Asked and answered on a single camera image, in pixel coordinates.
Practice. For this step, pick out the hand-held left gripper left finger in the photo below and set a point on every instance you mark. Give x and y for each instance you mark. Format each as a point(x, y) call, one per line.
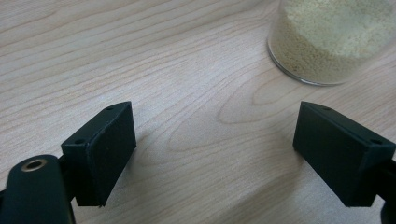
point(102, 155)

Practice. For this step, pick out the glass jar with metal lid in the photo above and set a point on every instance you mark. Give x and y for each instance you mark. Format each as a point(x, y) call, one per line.
point(311, 46)

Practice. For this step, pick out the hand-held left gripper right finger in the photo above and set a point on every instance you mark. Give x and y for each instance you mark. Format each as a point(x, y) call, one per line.
point(336, 152)

